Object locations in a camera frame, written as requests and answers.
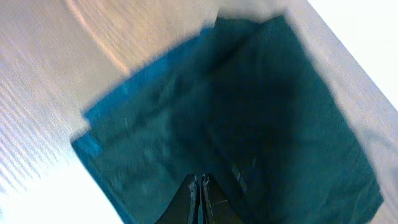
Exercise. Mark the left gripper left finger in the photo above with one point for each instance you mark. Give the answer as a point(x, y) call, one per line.
point(183, 208)

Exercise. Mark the black shorts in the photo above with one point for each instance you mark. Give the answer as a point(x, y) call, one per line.
point(247, 106)

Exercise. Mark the folded navy blue garment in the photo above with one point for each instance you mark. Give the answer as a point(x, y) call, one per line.
point(87, 148)

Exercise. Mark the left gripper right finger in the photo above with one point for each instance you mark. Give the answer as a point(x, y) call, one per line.
point(215, 205)

